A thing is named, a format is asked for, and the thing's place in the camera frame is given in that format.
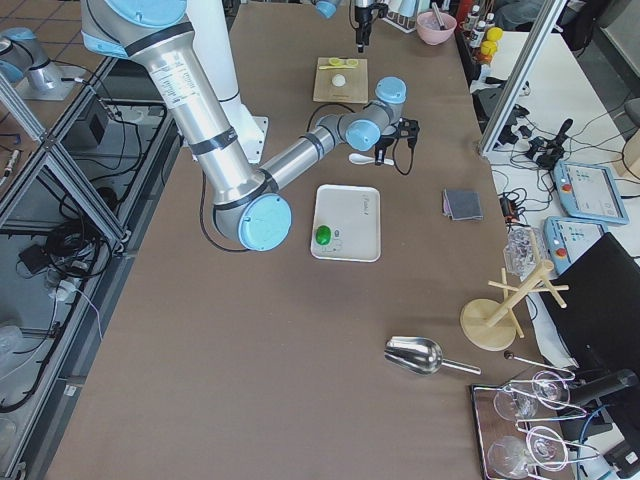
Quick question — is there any metal scoop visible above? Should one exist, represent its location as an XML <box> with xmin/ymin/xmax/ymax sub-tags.
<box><xmin>384</xmin><ymin>336</ymin><xmax>482</xmax><ymax>375</ymax></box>

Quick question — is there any white steamed bun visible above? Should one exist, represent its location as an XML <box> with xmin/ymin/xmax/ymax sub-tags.
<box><xmin>331</xmin><ymin>74</ymin><xmax>346</xmax><ymax>88</ymax></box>

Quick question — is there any green bell pepper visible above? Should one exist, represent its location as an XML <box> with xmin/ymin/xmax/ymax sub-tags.
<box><xmin>315</xmin><ymin>225</ymin><xmax>332</xmax><ymax>246</ymax></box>

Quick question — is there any white ceramic soup spoon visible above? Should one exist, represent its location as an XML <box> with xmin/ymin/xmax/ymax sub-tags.
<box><xmin>348</xmin><ymin>153</ymin><xmax>394</xmax><ymax>166</ymax></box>

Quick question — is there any teach pendant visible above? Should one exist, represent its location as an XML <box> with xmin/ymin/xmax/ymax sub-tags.
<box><xmin>543</xmin><ymin>216</ymin><xmax>608</xmax><ymax>274</ymax></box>
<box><xmin>553</xmin><ymin>160</ymin><xmax>629</xmax><ymax>225</ymax></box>

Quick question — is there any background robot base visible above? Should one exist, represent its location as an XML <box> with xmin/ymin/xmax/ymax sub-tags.
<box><xmin>1</xmin><ymin>27</ymin><xmax>73</xmax><ymax>101</ymax></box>

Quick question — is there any aluminium frame post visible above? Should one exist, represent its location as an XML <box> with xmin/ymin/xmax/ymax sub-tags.
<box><xmin>477</xmin><ymin>0</ymin><xmax>566</xmax><ymax>157</ymax></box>

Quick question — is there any wooden cutting board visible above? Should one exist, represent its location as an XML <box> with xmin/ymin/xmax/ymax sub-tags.
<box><xmin>313</xmin><ymin>57</ymin><xmax>369</xmax><ymax>104</ymax></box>

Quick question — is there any white wire cup rack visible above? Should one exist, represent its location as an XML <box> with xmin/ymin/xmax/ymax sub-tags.
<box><xmin>383</xmin><ymin>0</ymin><xmax>416</xmax><ymax>34</ymax></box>

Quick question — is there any lower teach pendant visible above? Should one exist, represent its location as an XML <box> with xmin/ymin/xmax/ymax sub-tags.
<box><xmin>543</xmin><ymin>216</ymin><xmax>608</xmax><ymax>274</ymax></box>

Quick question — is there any wooden mug tree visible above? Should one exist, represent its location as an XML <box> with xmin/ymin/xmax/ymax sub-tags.
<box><xmin>460</xmin><ymin>230</ymin><xmax>570</xmax><ymax>351</ymax></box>

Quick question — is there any wine glass rack tray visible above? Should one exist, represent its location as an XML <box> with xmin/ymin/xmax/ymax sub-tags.
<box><xmin>470</xmin><ymin>369</ymin><xmax>599</xmax><ymax>479</ymax></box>

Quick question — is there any grey folded cloth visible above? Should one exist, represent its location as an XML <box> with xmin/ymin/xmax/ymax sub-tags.
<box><xmin>442</xmin><ymin>189</ymin><xmax>484</xmax><ymax>221</ymax></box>

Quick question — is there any lower wine glass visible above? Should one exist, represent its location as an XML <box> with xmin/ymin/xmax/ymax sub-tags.
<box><xmin>487</xmin><ymin>426</ymin><xmax>569</xmax><ymax>479</ymax></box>

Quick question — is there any pink ribbed bowl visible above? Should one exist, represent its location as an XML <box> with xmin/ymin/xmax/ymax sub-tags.
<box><xmin>416</xmin><ymin>11</ymin><xmax>457</xmax><ymax>45</ymax></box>

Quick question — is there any black monitor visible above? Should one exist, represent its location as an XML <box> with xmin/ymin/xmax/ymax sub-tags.
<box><xmin>541</xmin><ymin>233</ymin><xmax>639</xmax><ymax>373</ymax></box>

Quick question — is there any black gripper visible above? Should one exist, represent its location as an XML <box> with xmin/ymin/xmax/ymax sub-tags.
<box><xmin>374</xmin><ymin>135</ymin><xmax>397</xmax><ymax>165</ymax></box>
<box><xmin>353</xmin><ymin>0</ymin><xmax>388</xmax><ymax>53</ymax></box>

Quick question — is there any clear plastic container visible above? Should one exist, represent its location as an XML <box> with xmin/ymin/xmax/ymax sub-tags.
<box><xmin>503</xmin><ymin>227</ymin><xmax>543</xmax><ymax>277</ymax></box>

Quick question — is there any upper wine glass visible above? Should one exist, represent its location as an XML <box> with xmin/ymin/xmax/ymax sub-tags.
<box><xmin>493</xmin><ymin>370</ymin><xmax>570</xmax><ymax>421</ymax></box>

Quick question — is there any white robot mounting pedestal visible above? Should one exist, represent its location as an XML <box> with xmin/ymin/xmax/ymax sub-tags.
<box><xmin>186</xmin><ymin>0</ymin><xmax>268</xmax><ymax>164</ymax></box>

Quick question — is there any upper teach pendant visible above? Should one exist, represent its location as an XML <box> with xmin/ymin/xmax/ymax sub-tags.
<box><xmin>553</xmin><ymin>160</ymin><xmax>629</xmax><ymax>225</ymax></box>

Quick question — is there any beige rabbit serving tray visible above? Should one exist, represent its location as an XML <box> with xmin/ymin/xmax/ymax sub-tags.
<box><xmin>310</xmin><ymin>184</ymin><xmax>381</xmax><ymax>262</ymax></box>

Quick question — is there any light blue cup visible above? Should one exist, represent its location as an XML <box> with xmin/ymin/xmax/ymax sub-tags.
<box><xmin>398</xmin><ymin>0</ymin><xmax>416</xmax><ymax>18</ymax></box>

